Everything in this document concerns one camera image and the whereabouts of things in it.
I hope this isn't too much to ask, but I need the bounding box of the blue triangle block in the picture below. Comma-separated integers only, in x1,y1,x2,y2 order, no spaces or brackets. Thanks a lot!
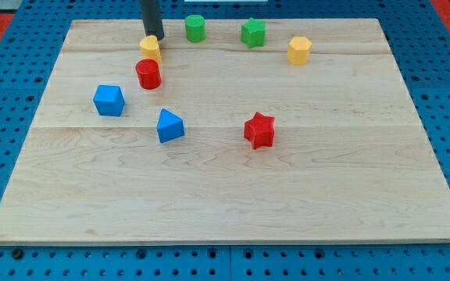
156,108,185,143

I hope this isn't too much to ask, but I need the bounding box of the red cylinder block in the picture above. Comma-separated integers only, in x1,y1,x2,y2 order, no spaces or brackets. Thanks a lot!
135,59,162,90

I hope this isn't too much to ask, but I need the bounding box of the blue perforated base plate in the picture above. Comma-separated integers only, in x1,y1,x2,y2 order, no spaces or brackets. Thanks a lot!
0,0,450,280

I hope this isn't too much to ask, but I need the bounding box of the green cylinder block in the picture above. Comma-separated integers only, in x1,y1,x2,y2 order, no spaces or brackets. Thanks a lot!
184,14,206,43

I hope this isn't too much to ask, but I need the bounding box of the green star block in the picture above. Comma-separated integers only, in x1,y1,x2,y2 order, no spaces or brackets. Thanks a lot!
241,18,266,48

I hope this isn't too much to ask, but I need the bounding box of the yellow hexagon block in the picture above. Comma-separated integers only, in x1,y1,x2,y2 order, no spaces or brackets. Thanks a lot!
287,36,312,66

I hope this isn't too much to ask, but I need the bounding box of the red star block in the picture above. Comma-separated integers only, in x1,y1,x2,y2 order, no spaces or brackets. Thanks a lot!
244,112,275,150

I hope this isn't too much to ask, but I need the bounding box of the yellow heart block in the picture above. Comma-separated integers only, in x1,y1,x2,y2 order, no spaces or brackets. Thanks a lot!
139,35,162,64

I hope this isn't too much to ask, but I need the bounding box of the light wooden board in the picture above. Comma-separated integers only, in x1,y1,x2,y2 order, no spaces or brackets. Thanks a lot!
0,19,450,246

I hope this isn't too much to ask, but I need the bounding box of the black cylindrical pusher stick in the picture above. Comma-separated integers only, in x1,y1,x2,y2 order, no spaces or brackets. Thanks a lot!
139,0,165,41

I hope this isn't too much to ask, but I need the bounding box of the blue cube block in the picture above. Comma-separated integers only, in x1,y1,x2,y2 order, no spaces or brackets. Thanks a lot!
93,85,125,116

